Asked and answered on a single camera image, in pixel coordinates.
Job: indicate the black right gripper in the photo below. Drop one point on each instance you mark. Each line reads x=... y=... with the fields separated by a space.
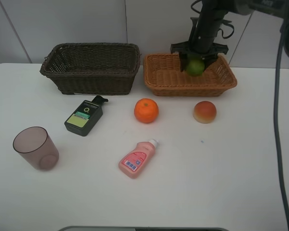
x=187 y=50

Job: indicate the green lime fruit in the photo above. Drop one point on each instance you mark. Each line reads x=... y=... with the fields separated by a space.
x=195 y=67

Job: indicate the red yellow peach fruit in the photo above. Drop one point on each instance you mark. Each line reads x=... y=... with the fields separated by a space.
x=205 y=112

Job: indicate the orange tangerine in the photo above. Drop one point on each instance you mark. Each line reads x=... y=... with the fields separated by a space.
x=146 y=110

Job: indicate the pink detergent bottle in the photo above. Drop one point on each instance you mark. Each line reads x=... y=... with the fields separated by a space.
x=135 y=161

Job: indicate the black green pump bottle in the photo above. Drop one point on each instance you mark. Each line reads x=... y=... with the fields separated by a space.
x=84 y=118

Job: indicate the translucent purple plastic cup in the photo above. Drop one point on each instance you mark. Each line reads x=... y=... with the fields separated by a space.
x=37 y=148

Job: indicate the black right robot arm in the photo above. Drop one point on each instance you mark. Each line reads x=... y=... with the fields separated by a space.
x=211 y=16

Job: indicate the orange wicker basket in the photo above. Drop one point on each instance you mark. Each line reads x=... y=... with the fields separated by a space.
x=162 y=75

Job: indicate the dark brown wicker basket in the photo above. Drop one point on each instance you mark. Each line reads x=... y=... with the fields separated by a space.
x=92 y=68

